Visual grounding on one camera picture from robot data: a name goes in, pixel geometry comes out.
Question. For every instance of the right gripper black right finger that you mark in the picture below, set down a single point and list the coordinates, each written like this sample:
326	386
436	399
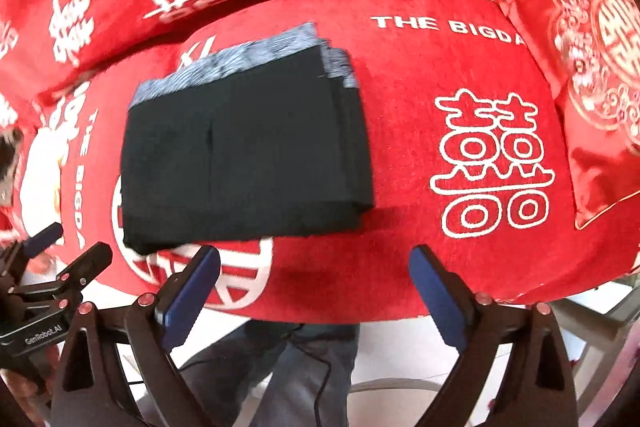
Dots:
538	386

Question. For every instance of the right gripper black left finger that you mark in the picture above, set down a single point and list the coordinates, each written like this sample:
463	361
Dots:
91	388

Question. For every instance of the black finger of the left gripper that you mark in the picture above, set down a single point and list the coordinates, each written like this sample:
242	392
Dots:
69	283
16	257

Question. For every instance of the black pants with grey waistband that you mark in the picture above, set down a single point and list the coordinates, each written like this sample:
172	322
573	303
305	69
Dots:
265	138

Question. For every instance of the person's legs in jeans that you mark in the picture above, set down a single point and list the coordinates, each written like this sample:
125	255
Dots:
309	366

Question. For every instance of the red sofa cover white characters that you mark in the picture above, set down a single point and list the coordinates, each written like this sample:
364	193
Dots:
467	152

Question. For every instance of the red embroidered cushion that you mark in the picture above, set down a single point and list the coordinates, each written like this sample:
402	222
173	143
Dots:
588	51

